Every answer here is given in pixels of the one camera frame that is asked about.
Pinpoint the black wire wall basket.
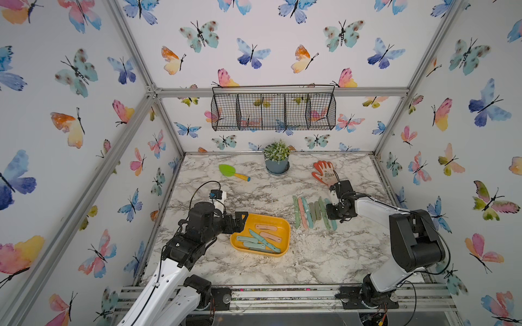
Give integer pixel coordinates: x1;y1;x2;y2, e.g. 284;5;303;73
207;84;337;133

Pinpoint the green sheathed fruit knife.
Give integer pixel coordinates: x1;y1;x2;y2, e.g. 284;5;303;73
292;196;301;229

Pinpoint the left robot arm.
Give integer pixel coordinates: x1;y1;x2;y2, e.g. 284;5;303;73
119;202;249;325

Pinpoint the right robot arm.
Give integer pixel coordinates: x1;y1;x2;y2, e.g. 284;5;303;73
326;180;449;308

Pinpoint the sage green folding knife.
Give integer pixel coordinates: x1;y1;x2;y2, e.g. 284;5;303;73
309;202;318;222

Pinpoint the pink sheathed knife in tray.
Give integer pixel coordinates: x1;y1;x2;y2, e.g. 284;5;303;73
255;224;282;243

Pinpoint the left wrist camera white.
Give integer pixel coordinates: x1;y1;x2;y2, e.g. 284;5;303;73
209;190;226;213

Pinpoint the potted green plant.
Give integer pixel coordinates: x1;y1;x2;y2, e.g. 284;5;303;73
263;140;291;175

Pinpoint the teal ceramic sheathed knife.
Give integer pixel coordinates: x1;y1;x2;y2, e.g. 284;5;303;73
301;198;314;229

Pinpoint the pink sheathed fruit knife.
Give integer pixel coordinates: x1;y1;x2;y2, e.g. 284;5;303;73
298;198;309;230

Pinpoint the red and pink glove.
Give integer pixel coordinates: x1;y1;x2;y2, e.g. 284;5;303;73
311;160;340;187

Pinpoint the green toy garden trowel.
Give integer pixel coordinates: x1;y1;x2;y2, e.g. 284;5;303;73
218;164;251;182

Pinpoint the yellow plastic storage tray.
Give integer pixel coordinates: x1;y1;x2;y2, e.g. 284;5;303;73
231;214;291;258

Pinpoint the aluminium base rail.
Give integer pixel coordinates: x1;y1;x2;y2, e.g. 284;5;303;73
116;283;458;315

